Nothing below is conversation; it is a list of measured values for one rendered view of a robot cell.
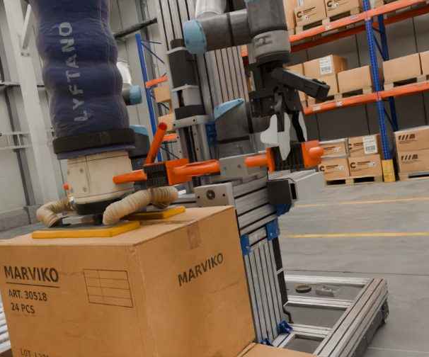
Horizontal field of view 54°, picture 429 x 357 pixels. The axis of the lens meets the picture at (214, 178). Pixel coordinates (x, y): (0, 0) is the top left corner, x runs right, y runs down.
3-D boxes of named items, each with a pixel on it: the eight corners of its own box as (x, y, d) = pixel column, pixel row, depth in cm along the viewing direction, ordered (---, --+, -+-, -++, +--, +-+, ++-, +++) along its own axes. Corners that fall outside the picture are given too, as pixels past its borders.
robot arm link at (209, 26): (188, -22, 130) (178, 17, 90) (223, -30, 129) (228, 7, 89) (196, 15, 137) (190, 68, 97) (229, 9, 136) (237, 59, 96)
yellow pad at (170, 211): (85, 223, 134) (82, 208, 134) (109, 217, 143) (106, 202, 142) (163, 219, 115) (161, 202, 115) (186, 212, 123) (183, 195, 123)
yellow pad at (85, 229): (31, 239, 119) (27, 222, 119) (61, 230, 127) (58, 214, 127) (111, 238, 99) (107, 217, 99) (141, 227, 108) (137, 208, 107)
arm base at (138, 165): (142, 176, 193) (139, 155, 192) (166, 173, 184) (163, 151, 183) (117, 182, 180) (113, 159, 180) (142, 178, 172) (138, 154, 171)
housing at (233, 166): (220, 179, 93) (216, 159, 93) (236, 175, 98) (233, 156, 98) (247, 176, 89) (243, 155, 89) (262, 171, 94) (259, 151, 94)
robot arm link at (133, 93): (132, 74, 208) (144, 111, 168) (110, 76, 206) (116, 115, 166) (128, 50, 202) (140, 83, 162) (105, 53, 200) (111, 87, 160)
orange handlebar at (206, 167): (40, 195, 133) (38, 184, 133) (112, 181, 158) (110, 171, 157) (318, 162, 80) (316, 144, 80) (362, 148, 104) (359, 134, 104)
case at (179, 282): (16, 375, 124) (-11, 244, 122) (117, 319, 157) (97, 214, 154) (168, 423, 90) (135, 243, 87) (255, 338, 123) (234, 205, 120)
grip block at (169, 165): (144, 188, 104) (139, 165, 104) (169, 182, 112) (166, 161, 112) (169, 185, 100) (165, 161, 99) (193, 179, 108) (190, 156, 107)
